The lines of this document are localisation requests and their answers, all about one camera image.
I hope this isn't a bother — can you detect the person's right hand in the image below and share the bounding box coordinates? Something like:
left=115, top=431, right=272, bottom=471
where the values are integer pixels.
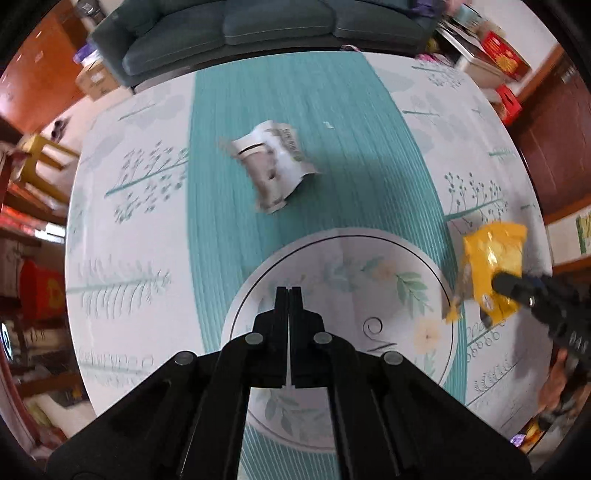
left=538, top=350, right=580, bottom=418

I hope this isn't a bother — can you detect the wooden cabinet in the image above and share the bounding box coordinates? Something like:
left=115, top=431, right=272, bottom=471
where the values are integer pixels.
left=0, top=9, right=88, bottom=134

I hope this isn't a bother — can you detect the pink patterned bag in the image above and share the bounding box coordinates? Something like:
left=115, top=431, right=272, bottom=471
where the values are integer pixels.
left=418, top=46, right=451, bottom=65

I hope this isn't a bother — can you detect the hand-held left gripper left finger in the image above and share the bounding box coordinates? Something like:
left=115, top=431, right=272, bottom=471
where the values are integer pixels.
left=46, top=285, right=291, bottom=480

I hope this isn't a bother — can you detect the white brown snack packet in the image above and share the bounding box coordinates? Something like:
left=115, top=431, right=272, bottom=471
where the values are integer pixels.
left=219, top=120, right=320, bottom=214

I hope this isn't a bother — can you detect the cardboard box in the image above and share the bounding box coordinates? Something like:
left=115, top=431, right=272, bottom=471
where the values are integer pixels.
left=74, top=60, right=123, bottom=102

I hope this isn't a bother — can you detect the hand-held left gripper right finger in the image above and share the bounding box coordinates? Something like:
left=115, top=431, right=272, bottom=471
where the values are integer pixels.
left=290, top=285, right=532, bottom=480

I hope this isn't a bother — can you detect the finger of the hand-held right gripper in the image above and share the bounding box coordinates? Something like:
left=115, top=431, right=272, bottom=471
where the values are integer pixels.
left=492, top=271, right=561, bottom=326
left=524, top=274, right=573, bottom=312

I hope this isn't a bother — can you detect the wooden door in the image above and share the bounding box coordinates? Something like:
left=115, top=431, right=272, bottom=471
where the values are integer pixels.
left=510, top=46, right=591, bottom=217

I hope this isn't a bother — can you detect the red yellow printed box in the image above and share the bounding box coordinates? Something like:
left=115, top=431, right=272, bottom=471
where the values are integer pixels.
left=478, top=30, right=532, bottom=81

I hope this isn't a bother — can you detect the purple white package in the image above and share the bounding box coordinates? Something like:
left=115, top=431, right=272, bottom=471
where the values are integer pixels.
left=71, top=44, right=100, bottom=65

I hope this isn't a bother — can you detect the brown covered dining table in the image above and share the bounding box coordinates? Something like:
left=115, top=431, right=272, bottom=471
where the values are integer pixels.
left=0, top=143, right=70, bottom=241

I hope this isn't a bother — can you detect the leaf print tablecloth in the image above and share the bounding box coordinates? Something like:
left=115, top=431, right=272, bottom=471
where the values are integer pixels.
left=65, top=48, right=555, bottom=455

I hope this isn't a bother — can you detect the red bucket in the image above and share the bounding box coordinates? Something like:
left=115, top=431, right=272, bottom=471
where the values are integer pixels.
left=18, top=258, right=65, bottom=324

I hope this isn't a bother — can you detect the purple bag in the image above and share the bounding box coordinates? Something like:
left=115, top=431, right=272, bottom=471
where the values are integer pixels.
left=409, top=0, right=444, bottom=17

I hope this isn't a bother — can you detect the yellow snack package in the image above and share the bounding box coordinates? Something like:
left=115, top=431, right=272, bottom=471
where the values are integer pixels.
left=442, top=220, right=528, bottom=324

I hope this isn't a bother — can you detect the animal wall sticker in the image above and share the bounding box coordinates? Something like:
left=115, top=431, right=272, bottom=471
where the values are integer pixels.
left=575, top=217, right=591, bottom=254

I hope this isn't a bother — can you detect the yellow plastic stool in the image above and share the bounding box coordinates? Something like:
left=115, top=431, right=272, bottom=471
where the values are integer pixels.
left=16, top=134, right=79, bottom=204

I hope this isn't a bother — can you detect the white side table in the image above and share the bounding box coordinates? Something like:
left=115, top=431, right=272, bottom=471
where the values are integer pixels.
left=455, top=28, right=509, bottom=90

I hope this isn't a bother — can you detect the dark blue sofa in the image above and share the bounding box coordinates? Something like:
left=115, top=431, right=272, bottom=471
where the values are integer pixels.
left=90, top=0, right=437, bottom=88

